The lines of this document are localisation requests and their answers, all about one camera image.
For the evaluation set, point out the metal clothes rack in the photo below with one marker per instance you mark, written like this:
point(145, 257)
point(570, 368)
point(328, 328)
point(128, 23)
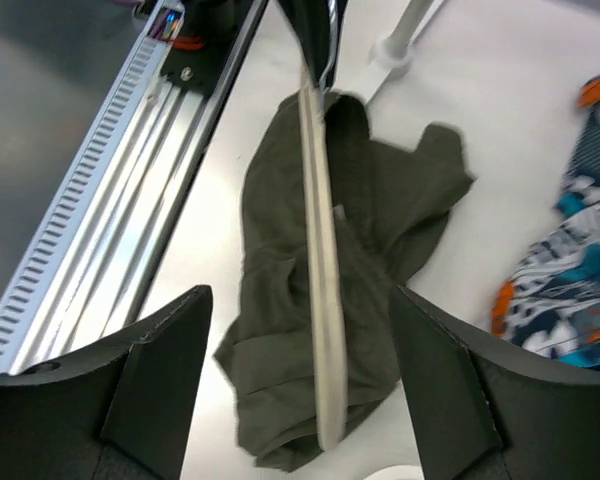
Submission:
point(391, 56)

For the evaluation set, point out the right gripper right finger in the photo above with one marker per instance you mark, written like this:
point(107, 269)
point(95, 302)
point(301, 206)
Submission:
point(483, 408)

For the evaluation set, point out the olive green shorts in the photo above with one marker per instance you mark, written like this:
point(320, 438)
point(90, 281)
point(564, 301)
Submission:
point(392, 207)

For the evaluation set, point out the patterned colourful shorts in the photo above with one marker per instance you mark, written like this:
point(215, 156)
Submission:
point(550, 305)

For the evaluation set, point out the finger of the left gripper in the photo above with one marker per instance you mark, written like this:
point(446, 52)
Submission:
point(317, 25)

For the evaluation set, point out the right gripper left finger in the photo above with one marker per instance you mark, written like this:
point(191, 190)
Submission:
point(119, 408)

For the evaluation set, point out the aluminium mounting rail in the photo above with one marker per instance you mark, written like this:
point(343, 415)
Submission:
point(90, 264)

